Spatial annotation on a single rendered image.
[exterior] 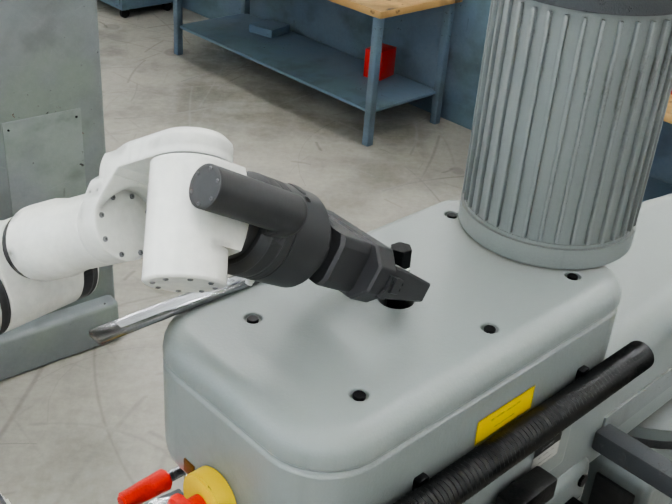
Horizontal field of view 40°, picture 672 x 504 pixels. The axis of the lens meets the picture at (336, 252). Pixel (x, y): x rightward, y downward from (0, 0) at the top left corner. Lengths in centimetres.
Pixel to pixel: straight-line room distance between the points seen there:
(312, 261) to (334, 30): 642
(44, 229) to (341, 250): 26
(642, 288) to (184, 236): 75
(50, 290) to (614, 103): 57
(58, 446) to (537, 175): 285
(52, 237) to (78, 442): 282
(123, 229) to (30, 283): 14
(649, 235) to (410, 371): 68
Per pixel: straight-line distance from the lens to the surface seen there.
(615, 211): 103
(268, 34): 718
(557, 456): 114
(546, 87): 95
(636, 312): 125
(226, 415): 82
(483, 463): 89
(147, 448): 358
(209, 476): 87
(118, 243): 79
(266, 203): 71
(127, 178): 78
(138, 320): 88
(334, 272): 81
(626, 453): 123
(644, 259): 137
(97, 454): 357
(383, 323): 90
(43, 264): 86
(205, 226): 71
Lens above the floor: 240
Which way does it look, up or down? 30 degrees down
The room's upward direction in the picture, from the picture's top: 4 degrees clockwise
